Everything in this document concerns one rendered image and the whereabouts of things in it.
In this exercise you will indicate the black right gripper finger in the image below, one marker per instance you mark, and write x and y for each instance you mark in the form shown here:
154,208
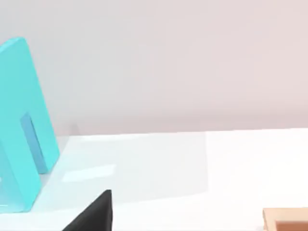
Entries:
98,214

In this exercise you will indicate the light blue rack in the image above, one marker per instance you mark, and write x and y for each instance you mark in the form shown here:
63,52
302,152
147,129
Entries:
21,125

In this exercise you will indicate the shallow salmon box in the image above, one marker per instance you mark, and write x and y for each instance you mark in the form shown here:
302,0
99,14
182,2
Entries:
286,220

